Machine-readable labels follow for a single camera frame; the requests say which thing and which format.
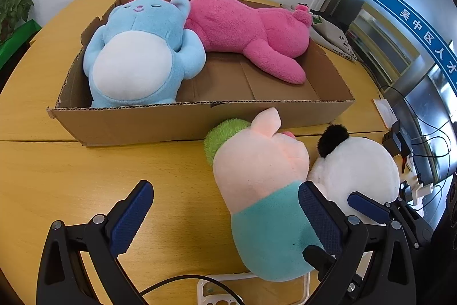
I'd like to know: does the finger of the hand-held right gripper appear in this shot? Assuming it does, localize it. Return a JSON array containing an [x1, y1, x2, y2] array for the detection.
[[303, 245, 339, 283], [347, 193, 433, 248]]

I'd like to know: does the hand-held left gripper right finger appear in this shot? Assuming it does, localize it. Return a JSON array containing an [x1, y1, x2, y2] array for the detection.
[[298, 181, 418, 305]]

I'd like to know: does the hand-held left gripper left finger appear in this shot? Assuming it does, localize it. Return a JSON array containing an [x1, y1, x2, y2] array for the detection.
[[37, 180, 155, 305]]

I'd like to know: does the white panda plush toy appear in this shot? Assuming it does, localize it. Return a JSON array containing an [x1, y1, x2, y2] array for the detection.
[[307, 124, 401, 220]]

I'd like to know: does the pink pig plush toy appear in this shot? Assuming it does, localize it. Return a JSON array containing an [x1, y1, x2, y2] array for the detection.
[[203, 107, 325, 282]]

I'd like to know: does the brown cardboard box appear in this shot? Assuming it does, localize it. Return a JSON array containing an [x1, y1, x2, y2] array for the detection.
[[46, 0, 356, 147]]

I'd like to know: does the blue bear plush toy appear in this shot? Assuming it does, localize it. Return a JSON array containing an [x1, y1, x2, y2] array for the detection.
[[83, 0, 207, 108]]

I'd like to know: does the magenta plush toy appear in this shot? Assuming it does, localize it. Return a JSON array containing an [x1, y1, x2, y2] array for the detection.
[[184, 0, 311, 84]]

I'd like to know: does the black power adapter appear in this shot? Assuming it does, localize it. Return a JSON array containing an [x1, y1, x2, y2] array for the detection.
[[382, 131, 411, 156]]

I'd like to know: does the grey cloth bag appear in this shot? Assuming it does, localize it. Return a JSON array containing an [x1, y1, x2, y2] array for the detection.
[[280, 3, 358, 64]]

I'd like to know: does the blue sign band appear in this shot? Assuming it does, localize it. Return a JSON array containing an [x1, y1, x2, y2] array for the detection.
[[349, 0, 457, 93]]

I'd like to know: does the black cable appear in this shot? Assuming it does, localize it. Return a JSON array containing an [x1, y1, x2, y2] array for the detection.
[[139, 274, 245, 305], [378, 85, 457, 163]]

